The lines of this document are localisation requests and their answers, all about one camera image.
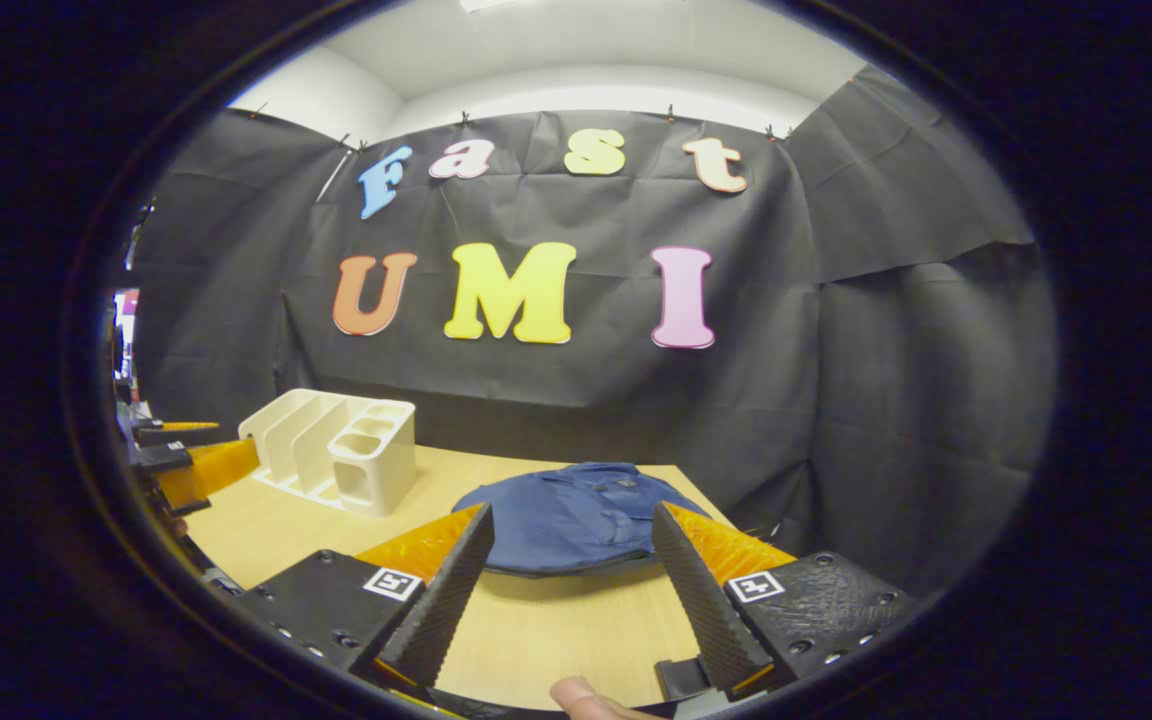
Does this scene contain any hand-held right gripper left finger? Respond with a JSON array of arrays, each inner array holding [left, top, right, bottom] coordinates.
[[231, 502, 495, 693]]

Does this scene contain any cream plastic bookshelf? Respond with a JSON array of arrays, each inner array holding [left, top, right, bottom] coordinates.
[[238, 388, 417, 518]]

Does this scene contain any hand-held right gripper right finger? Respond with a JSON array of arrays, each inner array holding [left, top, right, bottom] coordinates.
[[651, 500, 922, 701]]

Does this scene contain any computer monitor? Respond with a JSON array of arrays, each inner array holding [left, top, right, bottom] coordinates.
[[114, 288, 140, 381]]

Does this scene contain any blue schoolbag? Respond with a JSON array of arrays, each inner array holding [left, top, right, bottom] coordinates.
[[451, 462, 712, 579]]

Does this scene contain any black backdrop cloth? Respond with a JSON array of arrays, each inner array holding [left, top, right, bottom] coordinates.
[[126, 65, 1057, 601]]

